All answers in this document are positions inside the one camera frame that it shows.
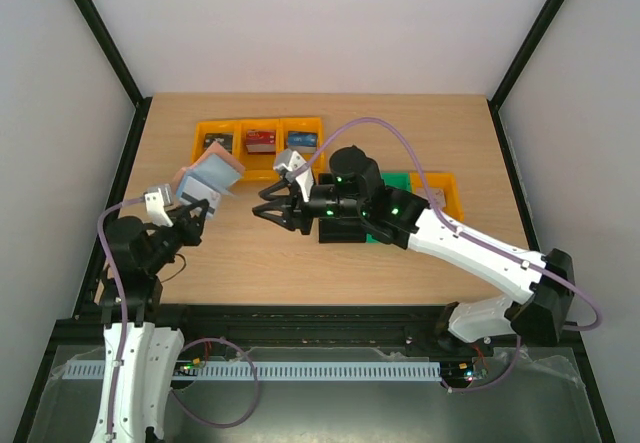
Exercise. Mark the yellow bin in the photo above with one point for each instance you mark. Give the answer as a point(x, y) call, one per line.
point(199, 156)
point(445, 181)
point(306, 124)
point(259, 167)

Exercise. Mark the yellow bin middle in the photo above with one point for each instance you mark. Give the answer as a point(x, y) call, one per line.
point(259, 167)

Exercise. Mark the green bin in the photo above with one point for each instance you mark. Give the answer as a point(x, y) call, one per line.
point(397, 180)

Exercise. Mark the left black frame post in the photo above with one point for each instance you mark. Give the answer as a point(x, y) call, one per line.
point(109, 48)

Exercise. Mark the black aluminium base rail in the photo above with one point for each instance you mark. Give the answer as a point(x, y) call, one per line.
point(415, 330)

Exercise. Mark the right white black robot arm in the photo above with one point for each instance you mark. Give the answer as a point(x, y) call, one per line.
point(533, 303)

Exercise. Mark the red card stack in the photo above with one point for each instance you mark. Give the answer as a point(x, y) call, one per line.
point(260, 141)

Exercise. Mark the blue card stack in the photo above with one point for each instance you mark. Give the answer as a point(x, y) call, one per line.
point(302, 142)

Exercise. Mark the yellow bin left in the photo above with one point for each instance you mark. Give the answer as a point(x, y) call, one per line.
point(199, 156)

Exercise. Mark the black bin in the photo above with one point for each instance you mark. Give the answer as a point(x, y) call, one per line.
point(339, 223)

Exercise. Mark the white slotted cable duct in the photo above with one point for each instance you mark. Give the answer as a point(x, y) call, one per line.
point(315, 371)

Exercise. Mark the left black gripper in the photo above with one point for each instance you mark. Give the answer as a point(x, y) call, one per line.
point(193, 228)

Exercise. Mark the right black frame post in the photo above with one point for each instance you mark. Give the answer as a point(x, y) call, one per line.
point(533, 38)

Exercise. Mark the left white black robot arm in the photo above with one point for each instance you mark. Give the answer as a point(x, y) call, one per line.
point(140, 355)

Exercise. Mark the black frame post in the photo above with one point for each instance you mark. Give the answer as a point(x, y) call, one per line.
point(109, 48)
point(533, 38)

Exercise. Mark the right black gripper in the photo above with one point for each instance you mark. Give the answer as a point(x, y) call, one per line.
point(300, 211)

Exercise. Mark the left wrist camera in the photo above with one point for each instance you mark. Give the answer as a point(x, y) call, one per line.
point(157, 199)

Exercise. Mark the yellow bin far right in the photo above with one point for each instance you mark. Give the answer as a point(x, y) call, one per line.
point(445, 181)

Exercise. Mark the black card stack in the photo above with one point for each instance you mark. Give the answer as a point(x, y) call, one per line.
point(218, 142)

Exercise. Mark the pink card in bin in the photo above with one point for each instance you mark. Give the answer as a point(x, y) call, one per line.
point(438, 196)

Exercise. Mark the pink card holder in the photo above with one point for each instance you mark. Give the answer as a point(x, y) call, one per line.
point(213, 172)

